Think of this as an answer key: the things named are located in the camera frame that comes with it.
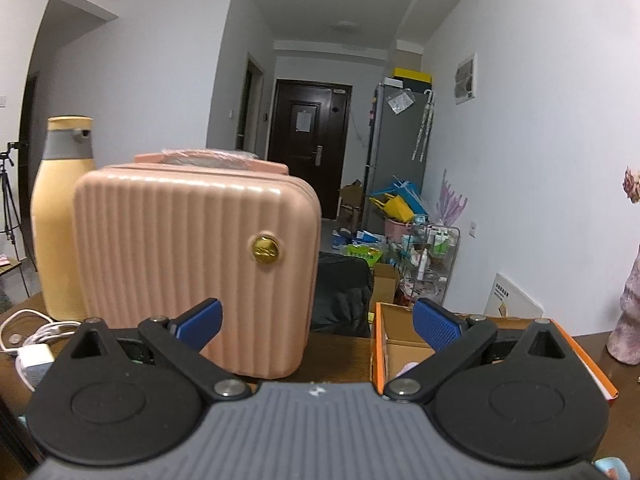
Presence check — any pink fuzzy vase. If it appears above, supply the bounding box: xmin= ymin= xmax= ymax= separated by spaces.
xmin=606 ymin=245 xmax=640 ymax=366

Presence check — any blue bag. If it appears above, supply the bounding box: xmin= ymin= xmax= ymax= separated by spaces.
xmin=372 ymin=177 xmax=426 ymax=206

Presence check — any metal trolley rack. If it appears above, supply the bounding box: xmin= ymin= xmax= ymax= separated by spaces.
xmin=400 ymin=222 xmax=461 ymax=308

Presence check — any black bag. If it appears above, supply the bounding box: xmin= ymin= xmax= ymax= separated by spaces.
xmin=311 ymin=252 xmax=375 ymax=338

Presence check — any dark brown entrance door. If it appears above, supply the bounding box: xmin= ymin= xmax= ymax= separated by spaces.
xmin=266 ymin=79 xmax=352 ymax=221

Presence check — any tall brown cardboard box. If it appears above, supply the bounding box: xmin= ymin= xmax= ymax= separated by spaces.
xmin=337 ymin=180 xmax=368 ymax=231

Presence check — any bunch of dried roses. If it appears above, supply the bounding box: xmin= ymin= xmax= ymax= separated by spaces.
xmin=622 ymin=166 xmax=640 ymax=206

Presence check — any white board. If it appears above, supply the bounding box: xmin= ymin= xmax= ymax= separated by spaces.
xmin=484 ymin=272 xmax=545 ymax=318

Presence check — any folded pale umbrella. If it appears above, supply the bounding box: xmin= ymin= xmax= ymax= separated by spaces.
xmin=411 ymin=89 xmax=436 ymax=162

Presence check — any yellow bag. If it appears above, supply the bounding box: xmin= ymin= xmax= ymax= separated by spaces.
xmin=370 ymin=194 xmax=416 ymax=223

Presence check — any grey refrigerator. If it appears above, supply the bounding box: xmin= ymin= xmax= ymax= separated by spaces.
xmin=362 ymin=82 xmax=435 ymax=231

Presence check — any pink bucket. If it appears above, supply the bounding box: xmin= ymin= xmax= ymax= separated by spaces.
xmin=384 ymin=216 xmax=416 ymax=238

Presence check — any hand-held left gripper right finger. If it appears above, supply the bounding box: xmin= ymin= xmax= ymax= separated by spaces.
xmin=382 ymin=297 xmax=576 ymax=403

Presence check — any purple wall sticker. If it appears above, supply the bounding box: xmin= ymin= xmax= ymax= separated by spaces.
xmin=435 ymin=169 xmax=468 ymax=226

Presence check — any white charger with cable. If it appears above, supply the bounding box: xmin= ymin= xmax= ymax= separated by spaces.
xmin=0 ymin=309 xmax=83 ymax=393

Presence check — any pink ribbed suitcase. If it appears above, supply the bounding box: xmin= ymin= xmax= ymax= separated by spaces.
xmin=72 ymin=149 xmax=323 ymax=380

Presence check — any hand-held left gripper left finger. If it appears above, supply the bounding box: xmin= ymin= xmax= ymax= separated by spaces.
xmin=55 ymin=297 xmax=253 ymax=403

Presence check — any green packet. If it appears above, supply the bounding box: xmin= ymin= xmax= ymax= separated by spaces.
xmin=346 ymin=242 xmax=383 ymax=266

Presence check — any black camera tripod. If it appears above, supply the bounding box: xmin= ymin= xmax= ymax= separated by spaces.
xmin=0 ymin=142 xmax=36 ymax=271

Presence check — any yellow bottle with grey collar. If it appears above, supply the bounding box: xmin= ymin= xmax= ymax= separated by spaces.
xmin=30 ymin=116 xmax=97 ymax=322

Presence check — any dark side door frame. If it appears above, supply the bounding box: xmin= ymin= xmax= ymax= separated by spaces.
xmin=236 ymin=54 xmax=264 ymax=157

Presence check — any orange cardboard box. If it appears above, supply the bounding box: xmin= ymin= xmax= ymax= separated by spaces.
xmin=370 ymin=302 xmax=618 ymax=406

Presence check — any white wall panel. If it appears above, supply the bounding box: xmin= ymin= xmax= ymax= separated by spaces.
xmin=454 ymin=52 xmax=478 ymax=106

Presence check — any yellow and black box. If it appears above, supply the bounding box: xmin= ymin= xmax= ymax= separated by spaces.
xmin=391 ymin=67 xmax=433 ymax=88

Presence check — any small brown cardboard box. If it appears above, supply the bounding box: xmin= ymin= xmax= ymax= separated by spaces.
xmin=372 ymin=262 xmax=401 ymax=306

